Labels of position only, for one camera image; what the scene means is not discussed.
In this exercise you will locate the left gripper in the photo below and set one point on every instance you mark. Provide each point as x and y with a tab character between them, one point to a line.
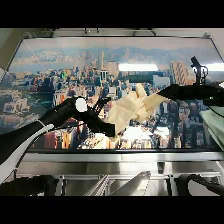
103	126

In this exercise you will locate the cream garment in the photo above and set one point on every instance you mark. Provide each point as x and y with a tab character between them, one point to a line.
130	108

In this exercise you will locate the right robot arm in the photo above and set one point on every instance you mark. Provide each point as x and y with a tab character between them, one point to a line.
190	91

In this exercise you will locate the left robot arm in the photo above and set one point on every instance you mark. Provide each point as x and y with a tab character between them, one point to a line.
56	115

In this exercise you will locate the pale green garment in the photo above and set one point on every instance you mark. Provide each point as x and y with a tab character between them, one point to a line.
215	126

